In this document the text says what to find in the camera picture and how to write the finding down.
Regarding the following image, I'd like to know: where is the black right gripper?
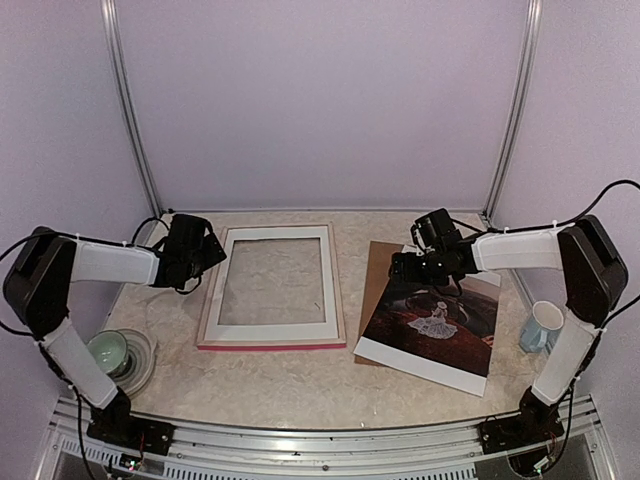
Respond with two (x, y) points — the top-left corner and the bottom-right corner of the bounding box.
(388, 248), (448, 285)

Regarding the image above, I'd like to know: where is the brown cardboard backing board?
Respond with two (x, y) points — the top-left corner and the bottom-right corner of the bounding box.
(358, 241), (412, 343)

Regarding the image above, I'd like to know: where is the dark landscape photo print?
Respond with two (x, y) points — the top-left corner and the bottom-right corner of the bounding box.
(354, 272), (501, 397)

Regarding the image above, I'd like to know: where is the clear acrylic glass sheet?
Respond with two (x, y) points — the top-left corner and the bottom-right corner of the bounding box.
(219, 238), (326, 326)

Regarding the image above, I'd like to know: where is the pink wooden picture frame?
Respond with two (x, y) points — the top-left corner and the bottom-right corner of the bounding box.
(195, 222), (348, 351)

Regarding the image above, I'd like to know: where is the white photo mat board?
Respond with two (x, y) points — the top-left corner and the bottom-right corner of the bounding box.
(207, 227), (337, 341)

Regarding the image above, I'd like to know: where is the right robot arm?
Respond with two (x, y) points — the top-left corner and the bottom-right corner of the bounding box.
(389, 209), (629, 451)

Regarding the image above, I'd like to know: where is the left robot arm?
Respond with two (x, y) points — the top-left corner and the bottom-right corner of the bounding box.
(2, 214), (226, 448)

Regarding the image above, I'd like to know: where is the light blue ceramic mug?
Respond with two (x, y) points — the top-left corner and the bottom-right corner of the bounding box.
(519, 301), (564, 353)

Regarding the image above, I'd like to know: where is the green ceramic bowl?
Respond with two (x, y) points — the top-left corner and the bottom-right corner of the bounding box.
(87, 330), (129, 376)

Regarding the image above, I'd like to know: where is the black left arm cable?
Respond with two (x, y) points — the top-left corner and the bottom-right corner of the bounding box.
(0, 214), (171, 336)

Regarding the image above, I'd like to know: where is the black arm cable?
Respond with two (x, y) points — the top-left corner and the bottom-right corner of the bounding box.
(0, 214), (171, 336)
(449, 179), (640, 331)

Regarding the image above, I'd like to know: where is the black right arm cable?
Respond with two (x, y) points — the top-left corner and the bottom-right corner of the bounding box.
(449, 179), (640, 331)

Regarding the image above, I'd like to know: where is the aluminium front rail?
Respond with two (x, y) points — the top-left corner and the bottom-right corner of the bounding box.
(49, 394), (606, 480)

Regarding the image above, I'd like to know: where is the left aluminium corner post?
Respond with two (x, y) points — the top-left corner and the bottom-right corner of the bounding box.
(100, 0), (163, 216)

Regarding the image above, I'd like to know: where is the aluminium corner post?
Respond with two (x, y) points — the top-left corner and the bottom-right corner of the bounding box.
(100, 0), (163, 216)
(483, 0), (543, 222)

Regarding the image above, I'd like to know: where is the right aluminium corner post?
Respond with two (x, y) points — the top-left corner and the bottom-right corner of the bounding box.
(483, 0), (543, 222)

